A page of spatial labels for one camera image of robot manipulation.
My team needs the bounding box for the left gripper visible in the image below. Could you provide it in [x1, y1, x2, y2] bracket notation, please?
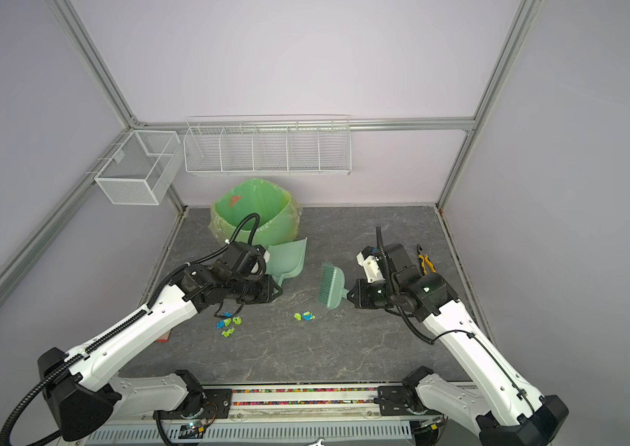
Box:
[228, 274, 283, 304]

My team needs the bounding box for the green plastic dustpan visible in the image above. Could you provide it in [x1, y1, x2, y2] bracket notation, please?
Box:
[267, 238, 308, 286]

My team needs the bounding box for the green blue scrap cluster front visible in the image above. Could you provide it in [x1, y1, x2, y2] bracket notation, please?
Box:
[294, 311, 315, 321]

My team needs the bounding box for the green hand brush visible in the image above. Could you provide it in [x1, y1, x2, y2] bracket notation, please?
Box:
[318, 262, 348, 310]

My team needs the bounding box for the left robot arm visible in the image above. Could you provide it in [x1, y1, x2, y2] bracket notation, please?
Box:
[0, 241, 283, 445]

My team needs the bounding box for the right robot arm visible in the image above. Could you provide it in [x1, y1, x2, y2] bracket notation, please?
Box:
[347, 243, 569, 445]

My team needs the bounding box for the yellow black small tool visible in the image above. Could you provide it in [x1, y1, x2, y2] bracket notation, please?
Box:
[416, 245, 437, 275]

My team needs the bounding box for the paper scrap cluster far left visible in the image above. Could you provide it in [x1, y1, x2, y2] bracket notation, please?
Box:
[216, 312, 243, 338]

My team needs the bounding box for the green trash bin with bag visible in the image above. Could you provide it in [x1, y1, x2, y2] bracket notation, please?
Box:
[208, 177, 304, 251]

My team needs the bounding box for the red rubber glove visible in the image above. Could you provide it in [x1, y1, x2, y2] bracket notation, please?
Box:
[156, 331, 171, 343]

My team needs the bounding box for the small white mesh basket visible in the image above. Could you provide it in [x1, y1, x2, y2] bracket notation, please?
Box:
[95, 130, 183, 206]

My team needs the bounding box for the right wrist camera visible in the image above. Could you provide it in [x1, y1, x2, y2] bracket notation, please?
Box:
[356, 246, 385, 284]

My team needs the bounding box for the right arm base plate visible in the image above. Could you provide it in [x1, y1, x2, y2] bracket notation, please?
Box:
[374, 385, 422, 416]

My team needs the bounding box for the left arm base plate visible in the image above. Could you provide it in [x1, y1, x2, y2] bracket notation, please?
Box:
[160, 388, 233, 421]

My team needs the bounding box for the aluminium front rail frame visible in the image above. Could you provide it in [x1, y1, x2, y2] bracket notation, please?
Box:
[76, 383, 470, 445]

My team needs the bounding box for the long white wire basket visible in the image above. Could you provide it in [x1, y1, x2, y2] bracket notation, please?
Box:
[182, 114, 352, 176]

